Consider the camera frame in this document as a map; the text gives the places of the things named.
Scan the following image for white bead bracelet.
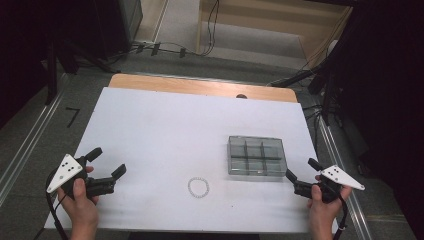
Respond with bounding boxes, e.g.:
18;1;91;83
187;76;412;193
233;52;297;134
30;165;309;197
187;176;211;200

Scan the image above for wooden table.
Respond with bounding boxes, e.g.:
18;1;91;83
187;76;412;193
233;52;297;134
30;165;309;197
108;73;298;104

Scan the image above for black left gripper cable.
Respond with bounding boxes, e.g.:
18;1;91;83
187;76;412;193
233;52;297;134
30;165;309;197
45;168;70;240

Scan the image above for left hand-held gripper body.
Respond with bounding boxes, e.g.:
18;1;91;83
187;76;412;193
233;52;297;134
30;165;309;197
46;153;116;200

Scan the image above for clear grey compartment box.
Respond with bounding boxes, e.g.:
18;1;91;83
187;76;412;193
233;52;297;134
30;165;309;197
227;135;288;177

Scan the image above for metal floor rail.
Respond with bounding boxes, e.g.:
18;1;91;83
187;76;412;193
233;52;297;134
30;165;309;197
0;73;72;207
315;111;373;240

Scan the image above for power strip with plugs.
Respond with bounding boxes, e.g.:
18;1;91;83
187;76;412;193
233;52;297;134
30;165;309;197
131;40;188;59

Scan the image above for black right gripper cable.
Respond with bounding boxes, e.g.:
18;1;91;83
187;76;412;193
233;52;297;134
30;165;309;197
333;195;350;240

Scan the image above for white table sheet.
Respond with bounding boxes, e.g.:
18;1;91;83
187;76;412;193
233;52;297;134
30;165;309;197
44;87;339;234

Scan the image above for person's left hand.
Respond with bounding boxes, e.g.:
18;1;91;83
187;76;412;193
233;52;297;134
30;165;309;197
56;165;100;228

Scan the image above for beige wooden panel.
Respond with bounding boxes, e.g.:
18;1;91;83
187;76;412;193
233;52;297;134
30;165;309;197
195;0;354;62

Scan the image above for hanging black cables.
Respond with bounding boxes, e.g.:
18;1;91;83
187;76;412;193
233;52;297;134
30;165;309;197
202;0;221;57

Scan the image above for person's right hand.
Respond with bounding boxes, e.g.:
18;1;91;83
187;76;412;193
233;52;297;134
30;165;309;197
307;174;353;225

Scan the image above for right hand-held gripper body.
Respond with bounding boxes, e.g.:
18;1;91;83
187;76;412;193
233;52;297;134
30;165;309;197
293;164;366;204

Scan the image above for black stand legs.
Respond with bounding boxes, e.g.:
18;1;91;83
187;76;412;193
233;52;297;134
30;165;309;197
269;61;339;126
45;39;122;105

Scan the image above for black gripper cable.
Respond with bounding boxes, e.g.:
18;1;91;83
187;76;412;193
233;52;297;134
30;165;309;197
333;195;350;240
45;168;70;240

